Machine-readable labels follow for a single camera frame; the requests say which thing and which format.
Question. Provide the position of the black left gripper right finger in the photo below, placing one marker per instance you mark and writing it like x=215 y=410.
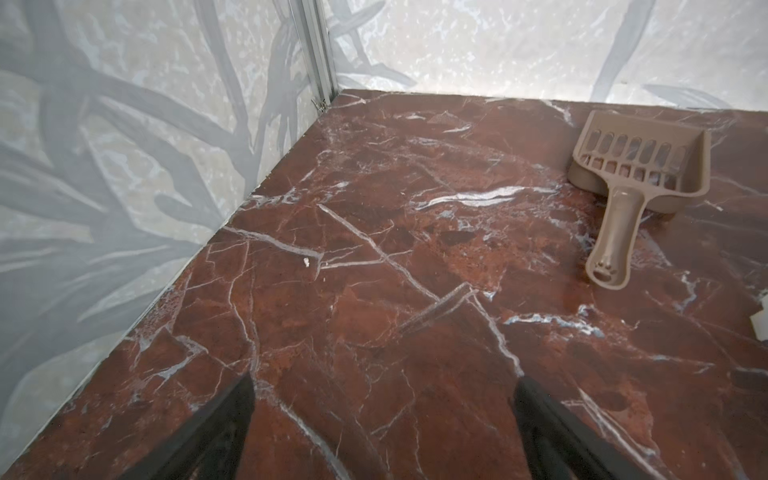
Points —
x=558 y=445

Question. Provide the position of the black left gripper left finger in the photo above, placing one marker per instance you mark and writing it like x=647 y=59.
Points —
x=209 y=445

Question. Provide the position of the white left storage bin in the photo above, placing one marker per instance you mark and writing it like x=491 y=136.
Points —
x=759 y=320

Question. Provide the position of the brown slotted spatula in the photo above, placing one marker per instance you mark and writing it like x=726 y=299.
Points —
x=637 y=164

